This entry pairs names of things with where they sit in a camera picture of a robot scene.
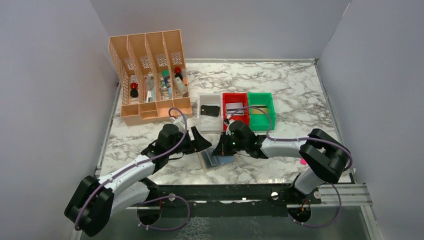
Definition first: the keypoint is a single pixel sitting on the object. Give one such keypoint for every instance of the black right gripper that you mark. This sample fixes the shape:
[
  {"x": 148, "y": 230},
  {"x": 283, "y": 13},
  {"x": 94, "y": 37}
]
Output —
[{"x": 224, "y": 145}]

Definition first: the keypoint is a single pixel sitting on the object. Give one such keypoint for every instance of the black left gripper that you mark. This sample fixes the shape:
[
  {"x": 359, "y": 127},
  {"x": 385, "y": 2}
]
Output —
[{"x": 191, "y": 139}]

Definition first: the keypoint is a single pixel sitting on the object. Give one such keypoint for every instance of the white credit card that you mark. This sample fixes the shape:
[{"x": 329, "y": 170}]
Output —
[{"x": 232, "y": 109}]

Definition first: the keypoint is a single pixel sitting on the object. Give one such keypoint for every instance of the black chip card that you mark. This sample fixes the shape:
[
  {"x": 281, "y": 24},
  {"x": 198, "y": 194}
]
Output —
[{"x": 210, "y": 110}]

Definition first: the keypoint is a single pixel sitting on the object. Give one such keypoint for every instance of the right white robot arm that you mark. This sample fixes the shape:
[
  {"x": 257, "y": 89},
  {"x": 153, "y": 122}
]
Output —
[{"x": 326, "y": 158}]

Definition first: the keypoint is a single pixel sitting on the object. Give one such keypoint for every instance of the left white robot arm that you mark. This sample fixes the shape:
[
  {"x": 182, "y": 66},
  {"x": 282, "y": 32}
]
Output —
[{"x": 95, "y": 200}]

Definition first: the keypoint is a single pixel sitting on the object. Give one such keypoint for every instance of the gold striped card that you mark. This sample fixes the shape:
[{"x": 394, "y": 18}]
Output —
[{"x": 259, "y": 110}]

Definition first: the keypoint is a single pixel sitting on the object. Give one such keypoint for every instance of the green plastic bin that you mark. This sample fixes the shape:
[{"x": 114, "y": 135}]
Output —
[{"x": 262, "y": 100}]

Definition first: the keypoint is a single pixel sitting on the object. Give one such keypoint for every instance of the white plastic bin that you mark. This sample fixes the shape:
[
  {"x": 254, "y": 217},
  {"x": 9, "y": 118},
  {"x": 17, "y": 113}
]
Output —
[{"x": 210, "y": 124}]

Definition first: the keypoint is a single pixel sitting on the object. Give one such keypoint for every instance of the red plastic bin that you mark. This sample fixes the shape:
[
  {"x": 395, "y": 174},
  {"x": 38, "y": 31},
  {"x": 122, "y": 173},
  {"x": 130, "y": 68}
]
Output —
[{"x": 236, "y": 98}]

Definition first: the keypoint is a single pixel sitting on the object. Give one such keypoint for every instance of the light blue stapler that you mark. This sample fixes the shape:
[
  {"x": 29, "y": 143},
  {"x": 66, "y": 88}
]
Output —
[{"x": 150, "y": 96}]

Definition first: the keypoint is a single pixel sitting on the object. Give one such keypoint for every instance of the blue highlighter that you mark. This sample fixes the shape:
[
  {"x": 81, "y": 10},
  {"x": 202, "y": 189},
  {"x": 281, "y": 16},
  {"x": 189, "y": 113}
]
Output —
[{"x": 170, "y": 92}]

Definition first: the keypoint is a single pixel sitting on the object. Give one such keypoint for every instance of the green white glue stick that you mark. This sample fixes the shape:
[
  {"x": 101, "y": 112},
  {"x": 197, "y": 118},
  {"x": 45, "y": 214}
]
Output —
[{"x": 163, "y": 84}]

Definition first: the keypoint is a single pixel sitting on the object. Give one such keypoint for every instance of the grey staples box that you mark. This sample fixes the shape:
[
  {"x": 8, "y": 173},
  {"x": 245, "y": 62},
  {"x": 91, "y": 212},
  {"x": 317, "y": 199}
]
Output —
[{"x": 182, "y": 88}]

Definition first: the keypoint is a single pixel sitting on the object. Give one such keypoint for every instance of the red black stamp left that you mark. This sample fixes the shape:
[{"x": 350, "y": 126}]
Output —
[{"x": 134, "y": 90}]

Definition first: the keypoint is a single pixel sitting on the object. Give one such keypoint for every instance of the red black stamp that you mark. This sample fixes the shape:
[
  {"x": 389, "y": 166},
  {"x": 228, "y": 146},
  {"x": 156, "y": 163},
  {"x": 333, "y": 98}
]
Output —
[
  {"x": 134, "y": 90},
  {"x": 178, "y": 73}
]

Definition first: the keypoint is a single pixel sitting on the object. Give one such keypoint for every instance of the pink marker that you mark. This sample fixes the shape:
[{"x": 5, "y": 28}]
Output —
[{"x": 303, "y": 161}]

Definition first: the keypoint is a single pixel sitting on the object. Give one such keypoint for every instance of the green eraser block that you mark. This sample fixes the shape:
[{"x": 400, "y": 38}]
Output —
[{"x": 165, "y": 74}]

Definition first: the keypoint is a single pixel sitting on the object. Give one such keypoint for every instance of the red black stamp right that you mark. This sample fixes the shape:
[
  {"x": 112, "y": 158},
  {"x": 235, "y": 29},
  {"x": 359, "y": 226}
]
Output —
[{"x": 178, "y": 73}]

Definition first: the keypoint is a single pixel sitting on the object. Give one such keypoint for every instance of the peach plastic desk organizer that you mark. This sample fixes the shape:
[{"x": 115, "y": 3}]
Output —
[{"x": 140, "y": 58}]

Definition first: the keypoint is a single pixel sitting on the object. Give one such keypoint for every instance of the black mounting rail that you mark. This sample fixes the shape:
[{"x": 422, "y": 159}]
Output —
[{"x": 223, "y": 200}]

